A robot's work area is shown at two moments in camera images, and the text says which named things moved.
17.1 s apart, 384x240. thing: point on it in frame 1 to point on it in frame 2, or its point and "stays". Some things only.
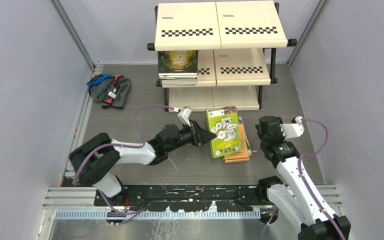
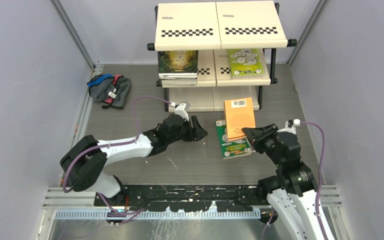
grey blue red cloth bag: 111,90 stays
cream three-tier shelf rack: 237,44 stays
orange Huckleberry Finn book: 242,156 to 239,114
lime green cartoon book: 223,122 to 245,62
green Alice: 178,62 stays
